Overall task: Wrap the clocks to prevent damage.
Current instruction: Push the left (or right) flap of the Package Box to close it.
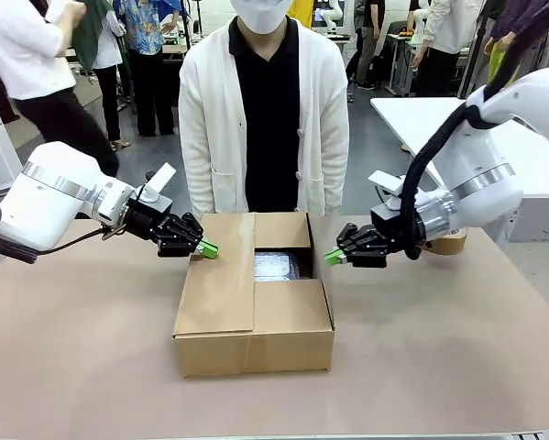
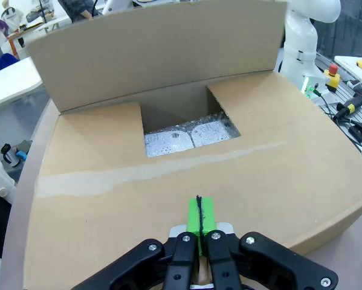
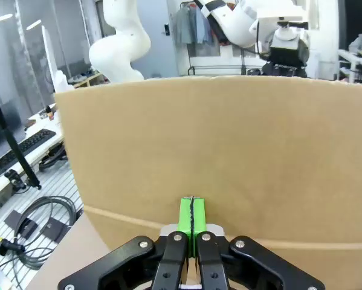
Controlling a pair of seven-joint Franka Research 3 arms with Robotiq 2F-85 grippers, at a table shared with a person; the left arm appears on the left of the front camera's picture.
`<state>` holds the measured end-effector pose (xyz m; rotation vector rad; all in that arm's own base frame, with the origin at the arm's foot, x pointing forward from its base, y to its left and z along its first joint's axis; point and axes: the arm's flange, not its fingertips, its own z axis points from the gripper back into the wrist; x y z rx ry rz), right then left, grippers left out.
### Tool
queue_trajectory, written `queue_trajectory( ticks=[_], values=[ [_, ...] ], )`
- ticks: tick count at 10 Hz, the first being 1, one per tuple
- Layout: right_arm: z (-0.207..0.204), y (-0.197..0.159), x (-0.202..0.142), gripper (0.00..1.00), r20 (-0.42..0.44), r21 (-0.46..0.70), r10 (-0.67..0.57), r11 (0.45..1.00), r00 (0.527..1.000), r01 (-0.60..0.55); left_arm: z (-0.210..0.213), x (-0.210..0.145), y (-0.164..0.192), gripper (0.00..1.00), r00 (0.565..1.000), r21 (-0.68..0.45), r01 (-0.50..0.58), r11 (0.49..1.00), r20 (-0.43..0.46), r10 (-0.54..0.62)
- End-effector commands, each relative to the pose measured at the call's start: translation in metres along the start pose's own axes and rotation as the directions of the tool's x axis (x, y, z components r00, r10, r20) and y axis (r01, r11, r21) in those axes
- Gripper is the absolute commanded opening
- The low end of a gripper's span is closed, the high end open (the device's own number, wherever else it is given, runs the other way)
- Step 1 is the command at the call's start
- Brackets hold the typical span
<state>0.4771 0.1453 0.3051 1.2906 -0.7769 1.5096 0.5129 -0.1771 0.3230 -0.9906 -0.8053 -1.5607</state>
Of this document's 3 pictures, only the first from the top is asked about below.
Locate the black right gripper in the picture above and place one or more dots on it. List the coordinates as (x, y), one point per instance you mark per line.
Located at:
(391, 238)

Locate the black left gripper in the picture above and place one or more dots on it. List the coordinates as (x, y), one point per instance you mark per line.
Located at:
(148, 222)

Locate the bubble clock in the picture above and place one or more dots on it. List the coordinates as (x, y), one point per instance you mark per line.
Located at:
(276, 266)

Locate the brown cardboard box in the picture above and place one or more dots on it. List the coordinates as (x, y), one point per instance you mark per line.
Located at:
(255, 339)

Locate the person's left forearm white sleeve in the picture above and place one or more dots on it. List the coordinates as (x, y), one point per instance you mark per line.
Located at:
(336, 183)

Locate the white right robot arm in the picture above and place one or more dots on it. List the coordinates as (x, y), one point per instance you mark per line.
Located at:
(489, 174)

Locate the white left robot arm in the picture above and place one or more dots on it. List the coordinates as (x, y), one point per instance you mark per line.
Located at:
(49, 201)

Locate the brown packing tape roll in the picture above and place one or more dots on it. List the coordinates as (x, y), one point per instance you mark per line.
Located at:
(453, 245)

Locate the white side table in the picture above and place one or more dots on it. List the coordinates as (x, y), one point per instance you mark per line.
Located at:
(416, 114)

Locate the person in white cardigan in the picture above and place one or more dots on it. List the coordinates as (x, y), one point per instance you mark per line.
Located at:
(265, 114)

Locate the bystander in blue floral shirt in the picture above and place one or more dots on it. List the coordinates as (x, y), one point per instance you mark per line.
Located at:
(152, 55)

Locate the bystander holding green garment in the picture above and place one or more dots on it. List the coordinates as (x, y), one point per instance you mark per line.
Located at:
(104, 59)

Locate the bystander in black clothes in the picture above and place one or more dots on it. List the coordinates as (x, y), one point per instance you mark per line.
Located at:
(368, 41)

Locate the bystander in cream sweater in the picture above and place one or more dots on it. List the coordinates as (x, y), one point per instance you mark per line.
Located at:
(446, 41)

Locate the bystander in white shirt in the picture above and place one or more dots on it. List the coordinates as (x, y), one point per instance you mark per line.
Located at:
(22, 50)

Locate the bystander in purple top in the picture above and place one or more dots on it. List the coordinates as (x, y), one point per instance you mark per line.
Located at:
(514, 23)

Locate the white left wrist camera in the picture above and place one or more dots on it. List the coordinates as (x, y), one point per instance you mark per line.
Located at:
(161, 176)

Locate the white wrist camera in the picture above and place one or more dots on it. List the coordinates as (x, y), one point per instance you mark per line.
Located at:
(161, 176)
(386, 181)

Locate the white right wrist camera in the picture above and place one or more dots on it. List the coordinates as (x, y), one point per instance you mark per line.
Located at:
(386, 181)

